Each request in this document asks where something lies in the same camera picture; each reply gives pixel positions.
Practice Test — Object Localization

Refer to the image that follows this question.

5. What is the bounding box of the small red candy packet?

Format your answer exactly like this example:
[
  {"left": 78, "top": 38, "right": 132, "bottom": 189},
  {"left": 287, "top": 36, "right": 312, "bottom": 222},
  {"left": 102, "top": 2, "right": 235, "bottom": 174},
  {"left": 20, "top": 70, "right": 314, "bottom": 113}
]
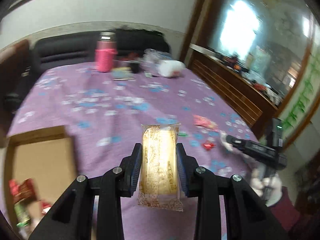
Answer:
[{"left": 202, "top": 141, "right": 215, "bottom": 151}]

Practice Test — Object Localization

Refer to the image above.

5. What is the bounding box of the green candy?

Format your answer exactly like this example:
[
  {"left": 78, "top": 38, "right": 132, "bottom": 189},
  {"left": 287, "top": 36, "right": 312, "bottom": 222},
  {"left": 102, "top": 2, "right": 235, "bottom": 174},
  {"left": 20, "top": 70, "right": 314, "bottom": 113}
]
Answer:
[{"left": 178, "top": 131, "right": 189, "bottom": 137}]

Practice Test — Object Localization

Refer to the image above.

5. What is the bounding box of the yellow biscuit packet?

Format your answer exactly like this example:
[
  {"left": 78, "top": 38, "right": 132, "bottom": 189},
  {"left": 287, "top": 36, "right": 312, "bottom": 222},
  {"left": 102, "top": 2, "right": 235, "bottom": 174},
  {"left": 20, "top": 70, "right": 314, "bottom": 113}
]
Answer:
[{"left": 137, "top": 124, "right": 183, "bottom": 212}]

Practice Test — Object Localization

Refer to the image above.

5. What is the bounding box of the pink cartoon snack bag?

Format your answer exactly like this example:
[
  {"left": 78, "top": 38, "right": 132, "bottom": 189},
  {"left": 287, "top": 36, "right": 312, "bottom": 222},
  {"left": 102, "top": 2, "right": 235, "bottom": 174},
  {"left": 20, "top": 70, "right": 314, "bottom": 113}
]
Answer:
[{"left": 193, "top": 115, "right": 219, "bottom": 132}]

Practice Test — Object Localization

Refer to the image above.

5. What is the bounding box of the red long snack packet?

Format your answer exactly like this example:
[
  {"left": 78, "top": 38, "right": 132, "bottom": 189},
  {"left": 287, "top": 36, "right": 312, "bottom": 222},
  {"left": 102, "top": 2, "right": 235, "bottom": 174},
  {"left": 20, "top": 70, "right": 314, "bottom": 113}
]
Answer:
[{"left": 9, "top": 178, "right": 37, "bottom": 204}]

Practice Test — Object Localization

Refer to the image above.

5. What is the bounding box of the green white snack packet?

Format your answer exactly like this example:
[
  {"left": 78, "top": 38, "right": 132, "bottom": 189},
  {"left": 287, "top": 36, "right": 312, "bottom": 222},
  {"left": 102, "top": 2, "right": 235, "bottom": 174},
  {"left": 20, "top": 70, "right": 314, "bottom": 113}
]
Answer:
[{"left": 14, "top": 201, "right": 31, "bottom": 228}]

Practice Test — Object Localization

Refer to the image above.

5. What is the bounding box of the white gloved right hand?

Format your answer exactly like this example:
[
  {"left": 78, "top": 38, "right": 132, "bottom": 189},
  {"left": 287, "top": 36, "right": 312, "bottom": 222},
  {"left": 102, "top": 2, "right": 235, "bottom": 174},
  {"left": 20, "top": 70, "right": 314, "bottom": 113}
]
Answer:
[{"left": 249, "top": 168, "right": 283, "bottom": 207}]

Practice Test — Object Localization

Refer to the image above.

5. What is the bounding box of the purple floral tablecloth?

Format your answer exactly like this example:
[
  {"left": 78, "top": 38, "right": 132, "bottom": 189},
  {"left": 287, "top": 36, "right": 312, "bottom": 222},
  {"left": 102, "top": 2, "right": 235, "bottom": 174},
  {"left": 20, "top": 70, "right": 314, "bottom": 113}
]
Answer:
[{"left": 0, "top": 62, "right": 261, "bottom": 240}]

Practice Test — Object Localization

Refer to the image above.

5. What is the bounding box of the cardboard tray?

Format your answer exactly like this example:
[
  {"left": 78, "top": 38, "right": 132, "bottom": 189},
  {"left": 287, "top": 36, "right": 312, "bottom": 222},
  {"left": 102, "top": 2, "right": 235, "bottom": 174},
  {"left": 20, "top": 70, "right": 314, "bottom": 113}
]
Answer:
[{"left": 3, "top": 126, "right": 77, "bottom": 232}]

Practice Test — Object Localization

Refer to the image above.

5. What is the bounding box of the booklet on table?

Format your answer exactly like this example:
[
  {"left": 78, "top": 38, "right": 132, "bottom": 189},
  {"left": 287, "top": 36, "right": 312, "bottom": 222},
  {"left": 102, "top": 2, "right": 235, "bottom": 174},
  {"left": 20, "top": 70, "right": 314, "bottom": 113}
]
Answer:
[{"left": 111, "top": 67, "right": 135, "bottom": 80}]

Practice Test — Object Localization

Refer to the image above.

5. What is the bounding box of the white plastic jar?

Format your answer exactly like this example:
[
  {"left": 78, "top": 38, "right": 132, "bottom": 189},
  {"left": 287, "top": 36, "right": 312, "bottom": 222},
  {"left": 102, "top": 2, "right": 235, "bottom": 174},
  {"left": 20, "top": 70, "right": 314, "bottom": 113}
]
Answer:
[{"left": 157, "top": 60, "right": 185, "bottom": 78}]

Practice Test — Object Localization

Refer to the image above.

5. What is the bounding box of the small black container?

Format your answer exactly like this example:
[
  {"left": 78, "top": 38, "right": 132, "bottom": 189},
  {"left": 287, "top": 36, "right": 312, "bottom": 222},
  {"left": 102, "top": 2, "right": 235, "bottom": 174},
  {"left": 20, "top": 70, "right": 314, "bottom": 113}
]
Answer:
[{"left": 129, "top": 61, "right": 141, "bottom": 74}]

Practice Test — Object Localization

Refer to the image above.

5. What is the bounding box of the wooden cabinet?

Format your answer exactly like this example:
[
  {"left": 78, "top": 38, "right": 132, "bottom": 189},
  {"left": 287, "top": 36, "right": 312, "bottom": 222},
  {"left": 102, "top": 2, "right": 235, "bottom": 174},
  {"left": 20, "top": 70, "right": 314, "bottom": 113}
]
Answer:
[{"left": 180, "top": 0, "right": 319, "bottom": 138}]

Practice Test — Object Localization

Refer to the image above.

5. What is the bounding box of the pink sleeved thermos bottle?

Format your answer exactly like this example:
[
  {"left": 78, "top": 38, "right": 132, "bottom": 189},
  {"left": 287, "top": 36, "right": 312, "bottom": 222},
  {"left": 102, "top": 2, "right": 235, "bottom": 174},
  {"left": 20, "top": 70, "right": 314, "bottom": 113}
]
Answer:
[{"left": 95, "top": 32, "right": 118, "bottom": 73}]

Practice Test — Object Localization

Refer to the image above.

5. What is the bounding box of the black leather sofa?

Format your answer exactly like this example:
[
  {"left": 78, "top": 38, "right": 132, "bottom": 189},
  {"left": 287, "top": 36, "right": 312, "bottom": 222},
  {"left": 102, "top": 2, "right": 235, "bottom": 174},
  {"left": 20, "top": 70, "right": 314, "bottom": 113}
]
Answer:
[{"left": 2, "top": 28, "right": 171, "bottom": 114}]

